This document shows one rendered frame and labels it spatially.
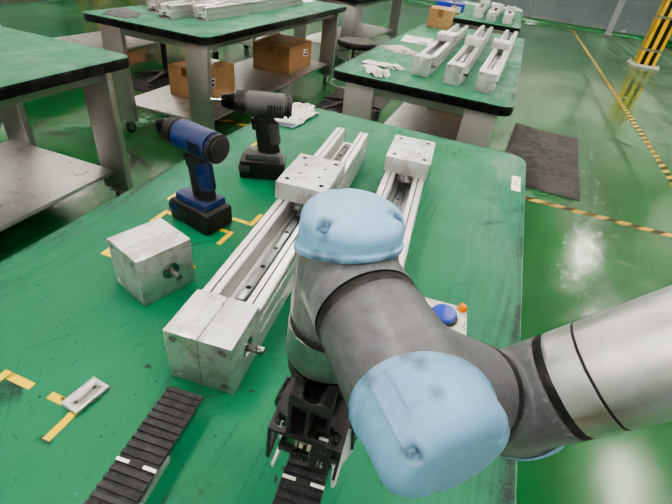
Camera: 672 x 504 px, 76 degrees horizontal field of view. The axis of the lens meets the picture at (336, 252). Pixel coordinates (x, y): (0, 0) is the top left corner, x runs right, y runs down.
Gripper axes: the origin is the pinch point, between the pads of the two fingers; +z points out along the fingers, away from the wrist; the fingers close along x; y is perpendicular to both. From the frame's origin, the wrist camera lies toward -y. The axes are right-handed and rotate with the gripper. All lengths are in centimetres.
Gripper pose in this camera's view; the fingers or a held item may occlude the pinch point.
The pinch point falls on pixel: (313, 447)
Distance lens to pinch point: 57.2
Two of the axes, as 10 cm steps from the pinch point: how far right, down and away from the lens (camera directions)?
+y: -2.7, 5.5, -7.9
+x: 9.5, 2.6, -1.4
